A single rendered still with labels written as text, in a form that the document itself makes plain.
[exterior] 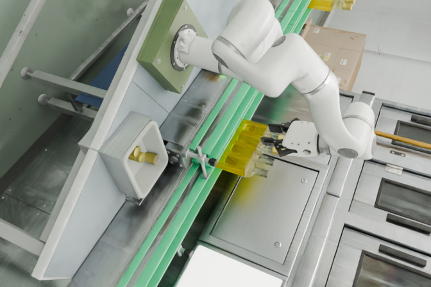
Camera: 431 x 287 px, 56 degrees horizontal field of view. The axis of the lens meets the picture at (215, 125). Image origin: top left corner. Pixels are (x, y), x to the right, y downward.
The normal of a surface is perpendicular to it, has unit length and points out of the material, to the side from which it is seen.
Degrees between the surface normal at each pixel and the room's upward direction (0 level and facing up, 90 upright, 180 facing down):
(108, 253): 90
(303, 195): 90
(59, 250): 0
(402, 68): 90
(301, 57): 47
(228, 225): 90
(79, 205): 0
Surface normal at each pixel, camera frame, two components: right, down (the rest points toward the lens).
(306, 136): -0.37, -0.66
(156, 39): -0.28, -0.32
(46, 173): -0.11, -0.65
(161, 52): 0.87, 0.31
